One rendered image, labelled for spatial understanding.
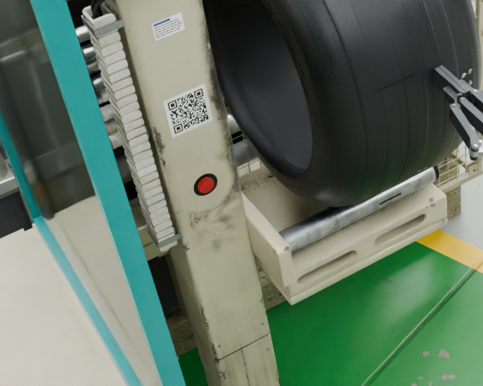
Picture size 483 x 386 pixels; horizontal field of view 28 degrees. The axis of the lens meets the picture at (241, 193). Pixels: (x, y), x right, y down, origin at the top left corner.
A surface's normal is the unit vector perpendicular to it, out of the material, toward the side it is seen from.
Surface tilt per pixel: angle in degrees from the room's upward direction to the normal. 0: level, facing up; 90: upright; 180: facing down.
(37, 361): 0
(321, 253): 0
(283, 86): 41
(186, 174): 90
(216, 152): 90
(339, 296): 0
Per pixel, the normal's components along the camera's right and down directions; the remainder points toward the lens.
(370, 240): 0.47, 0.53
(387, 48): 0.36, 0.15
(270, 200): -0.15, -0.74
